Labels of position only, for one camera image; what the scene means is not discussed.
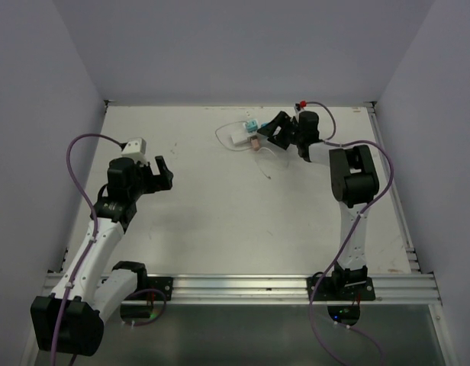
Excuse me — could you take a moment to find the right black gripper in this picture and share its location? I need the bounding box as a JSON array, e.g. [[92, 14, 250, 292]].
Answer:
[[257, 111, 304, 150]]

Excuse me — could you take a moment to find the teal USB charger plug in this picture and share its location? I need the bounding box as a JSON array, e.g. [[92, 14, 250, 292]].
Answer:
[[244, 119, 259, 133]]

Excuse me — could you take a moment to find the pink brown charger plug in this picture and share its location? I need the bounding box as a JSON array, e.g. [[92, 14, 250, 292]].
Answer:
[[250, 136, 261, 151]]

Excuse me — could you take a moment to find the white cube power socket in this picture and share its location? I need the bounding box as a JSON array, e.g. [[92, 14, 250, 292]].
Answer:
[[230, 131, 254, 147]]

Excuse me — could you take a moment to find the white grey USB cable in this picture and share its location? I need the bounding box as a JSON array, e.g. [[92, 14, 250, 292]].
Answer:
[[214, 121, 255, 152]]

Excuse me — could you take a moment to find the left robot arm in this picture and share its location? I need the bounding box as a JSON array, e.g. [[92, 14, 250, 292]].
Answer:
[[31, 156, 173, 357]]

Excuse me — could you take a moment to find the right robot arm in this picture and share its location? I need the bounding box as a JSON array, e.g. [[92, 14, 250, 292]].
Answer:
[[257, 111, 380, 300]]

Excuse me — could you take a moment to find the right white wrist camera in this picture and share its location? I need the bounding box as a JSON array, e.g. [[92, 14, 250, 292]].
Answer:
[[295, 101, 307, 114]]

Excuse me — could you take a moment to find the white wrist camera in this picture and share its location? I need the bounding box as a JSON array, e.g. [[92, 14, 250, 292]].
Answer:
[[295, 101, 307, 114], [121, 137, 147, 165]]

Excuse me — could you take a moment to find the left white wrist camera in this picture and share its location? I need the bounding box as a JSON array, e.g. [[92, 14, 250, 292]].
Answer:
[[121, 137, 147, 165]]

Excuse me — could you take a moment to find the thin white cable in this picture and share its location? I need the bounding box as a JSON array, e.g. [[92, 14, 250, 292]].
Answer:
[[256, 147, 289, 181]]

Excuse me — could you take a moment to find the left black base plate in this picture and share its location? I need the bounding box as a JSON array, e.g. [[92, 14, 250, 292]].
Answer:
[[125, 276, 174, 302]]

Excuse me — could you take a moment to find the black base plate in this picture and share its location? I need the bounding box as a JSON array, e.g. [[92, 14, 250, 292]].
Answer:
[[125, 276, 174, 302], [313, 277, 376, 301]]

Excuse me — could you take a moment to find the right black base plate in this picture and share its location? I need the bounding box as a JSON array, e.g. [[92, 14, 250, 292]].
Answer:
[[313, 277, 376, 301]]

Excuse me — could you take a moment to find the aluminium right side rail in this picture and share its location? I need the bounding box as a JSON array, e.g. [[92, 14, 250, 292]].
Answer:
[[364, 101, 422, 274]]

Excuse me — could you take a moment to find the aluminium rail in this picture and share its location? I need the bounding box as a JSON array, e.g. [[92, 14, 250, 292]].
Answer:
[[364, 101, 422, 274], [43, 272, 442, 305]]

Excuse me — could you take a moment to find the aluminium front rail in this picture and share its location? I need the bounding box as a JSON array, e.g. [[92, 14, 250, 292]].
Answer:
[[43, 272, 442, 305]]

